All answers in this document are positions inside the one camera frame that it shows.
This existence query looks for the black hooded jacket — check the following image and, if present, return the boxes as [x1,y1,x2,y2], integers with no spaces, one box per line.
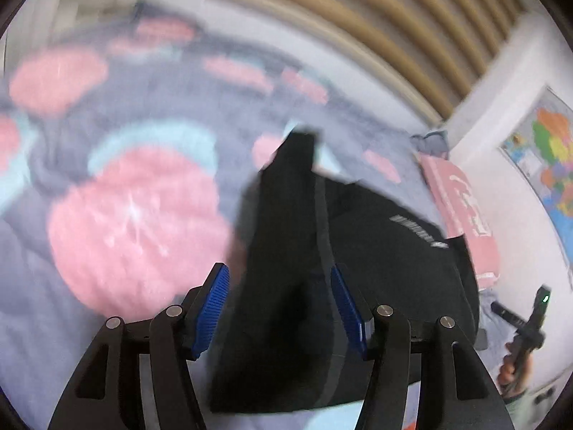
[209,132,479,414]

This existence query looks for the person right hand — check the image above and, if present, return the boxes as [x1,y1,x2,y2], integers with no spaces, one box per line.
[497,342,533,400]

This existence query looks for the pink pillow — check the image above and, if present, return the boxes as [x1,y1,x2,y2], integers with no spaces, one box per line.
[419,153,500,290]

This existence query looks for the grey floral bed blanket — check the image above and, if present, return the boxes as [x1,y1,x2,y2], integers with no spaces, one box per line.
[0,1,507,430]

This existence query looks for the striped window blind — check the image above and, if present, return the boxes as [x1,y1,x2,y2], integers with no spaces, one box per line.
[227,0,525,125]

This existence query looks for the white bookshelf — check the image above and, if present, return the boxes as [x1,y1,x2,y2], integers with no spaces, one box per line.
[1,0,137,57]

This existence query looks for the colourful wall map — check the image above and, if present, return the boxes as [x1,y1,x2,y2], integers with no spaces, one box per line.
[499,87,573,268]

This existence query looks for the grey pillow by wall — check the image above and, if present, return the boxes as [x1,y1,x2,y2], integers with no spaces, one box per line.
[410,130,450,159]

